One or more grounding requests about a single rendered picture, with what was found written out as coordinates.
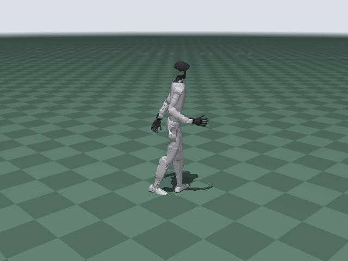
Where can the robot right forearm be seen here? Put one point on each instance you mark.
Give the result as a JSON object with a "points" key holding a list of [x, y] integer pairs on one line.
{"points": [[179, 116]]}

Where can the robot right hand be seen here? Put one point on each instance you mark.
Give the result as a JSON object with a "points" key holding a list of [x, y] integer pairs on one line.
{"points": [[198, 121]]}

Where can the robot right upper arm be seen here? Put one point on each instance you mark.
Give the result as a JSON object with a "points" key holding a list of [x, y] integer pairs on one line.
{"points": [[178, 90]]}

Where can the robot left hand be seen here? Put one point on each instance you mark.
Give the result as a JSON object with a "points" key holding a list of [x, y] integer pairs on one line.
{"points": [[156, 124]]}

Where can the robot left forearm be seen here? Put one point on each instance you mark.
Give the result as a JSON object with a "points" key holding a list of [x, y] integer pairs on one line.
{"points": [[163, 110]]}

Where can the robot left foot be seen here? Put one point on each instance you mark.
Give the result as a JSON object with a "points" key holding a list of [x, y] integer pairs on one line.
{"points": [[179, 188]]}

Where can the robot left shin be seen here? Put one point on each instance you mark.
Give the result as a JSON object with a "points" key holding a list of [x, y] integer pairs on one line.
{"points": [[178, 168]]}

